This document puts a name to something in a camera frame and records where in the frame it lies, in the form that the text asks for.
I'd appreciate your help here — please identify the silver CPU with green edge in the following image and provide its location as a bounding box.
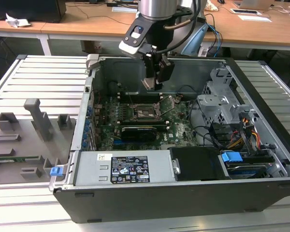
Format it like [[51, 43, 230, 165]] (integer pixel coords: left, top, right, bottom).
[[140, 77, 158, 91]]

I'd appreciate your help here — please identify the metal socket cover frame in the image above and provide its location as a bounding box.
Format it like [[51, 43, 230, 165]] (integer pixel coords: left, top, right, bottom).
[[154, 95, 174, 119]]

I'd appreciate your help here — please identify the cardboard box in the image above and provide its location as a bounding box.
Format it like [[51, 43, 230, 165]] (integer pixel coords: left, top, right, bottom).
[[83, 40, 103, 54]]

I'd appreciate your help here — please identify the grey case release latch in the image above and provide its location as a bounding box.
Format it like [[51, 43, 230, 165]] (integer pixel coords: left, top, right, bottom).
[[86, 54, 100, 71]]

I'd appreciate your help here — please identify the wooden desk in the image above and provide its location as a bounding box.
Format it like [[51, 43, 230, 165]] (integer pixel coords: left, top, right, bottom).
[[203, 4, 290, 52], [41, 0, 141, 42], [0, 18, 68, 49]]

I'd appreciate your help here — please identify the silver metal drive cage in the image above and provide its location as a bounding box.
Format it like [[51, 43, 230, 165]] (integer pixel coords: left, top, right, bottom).
[[197, 67, 247, 126]]

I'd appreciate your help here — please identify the green motherboard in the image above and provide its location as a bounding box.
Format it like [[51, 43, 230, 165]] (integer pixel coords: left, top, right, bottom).
[[90, 91, 201, 152]]

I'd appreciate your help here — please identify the black graphics card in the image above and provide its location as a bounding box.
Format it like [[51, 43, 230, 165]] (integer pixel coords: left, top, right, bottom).
[[120, 125, 158, 142]]

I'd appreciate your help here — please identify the white paper sheet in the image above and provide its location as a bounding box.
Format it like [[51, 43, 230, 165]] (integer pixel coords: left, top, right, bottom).
[[238, 14, 273, 23]]

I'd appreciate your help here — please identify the grey laptop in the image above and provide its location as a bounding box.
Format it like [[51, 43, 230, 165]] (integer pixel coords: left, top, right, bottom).
[[233, 0, 276, 11]]

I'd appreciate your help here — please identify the black plastic shroud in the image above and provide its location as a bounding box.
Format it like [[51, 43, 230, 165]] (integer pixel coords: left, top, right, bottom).
[[169, 146, 230, 182]]

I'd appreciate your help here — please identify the black box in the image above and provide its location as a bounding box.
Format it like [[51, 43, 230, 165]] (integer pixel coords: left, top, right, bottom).
[[0, 0, 67, 24]]

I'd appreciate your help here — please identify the blue disk carrier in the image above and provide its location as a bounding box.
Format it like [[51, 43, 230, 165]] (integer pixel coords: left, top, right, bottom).
[[221, 151, 242, 168]]

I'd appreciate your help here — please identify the crumpled white paper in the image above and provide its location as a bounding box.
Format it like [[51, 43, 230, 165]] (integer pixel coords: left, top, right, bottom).
[[5, 13, 31, 29]]

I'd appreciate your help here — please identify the grey power supply unit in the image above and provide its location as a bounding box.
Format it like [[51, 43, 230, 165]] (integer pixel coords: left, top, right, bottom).
[[73, 151, 171, 187]]

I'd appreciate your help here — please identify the hard disk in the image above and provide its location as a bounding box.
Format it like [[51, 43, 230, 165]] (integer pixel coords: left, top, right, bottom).
[[226, 162, 273, 180]]

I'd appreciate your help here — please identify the blue plastic case latch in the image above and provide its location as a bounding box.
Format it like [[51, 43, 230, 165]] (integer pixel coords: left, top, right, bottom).
[[49, 166, 63, 177]]

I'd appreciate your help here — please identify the grey parts rack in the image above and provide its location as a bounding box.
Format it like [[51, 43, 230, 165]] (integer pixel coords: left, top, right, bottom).
[[0, 98, 78, 183]]

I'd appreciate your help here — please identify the green RAM stick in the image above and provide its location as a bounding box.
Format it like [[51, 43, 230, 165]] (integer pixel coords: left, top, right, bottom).
[[0, 156, 39, 162]]

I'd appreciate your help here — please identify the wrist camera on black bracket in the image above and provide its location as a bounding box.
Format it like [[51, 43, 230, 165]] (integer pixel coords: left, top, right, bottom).
[[118, 18, 152, 58]]

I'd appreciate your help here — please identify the blue cable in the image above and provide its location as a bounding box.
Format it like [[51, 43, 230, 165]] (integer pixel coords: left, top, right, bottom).
[[205, 13, 224, 58]]

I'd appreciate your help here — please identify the CPU socket with metal frame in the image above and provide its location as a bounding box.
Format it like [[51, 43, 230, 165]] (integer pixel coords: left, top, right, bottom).
[[131, 102, 165, 121]]

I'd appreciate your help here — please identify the coloured wire bundle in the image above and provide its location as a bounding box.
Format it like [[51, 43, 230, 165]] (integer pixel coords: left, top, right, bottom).
[[228, 116, 261, 148]]

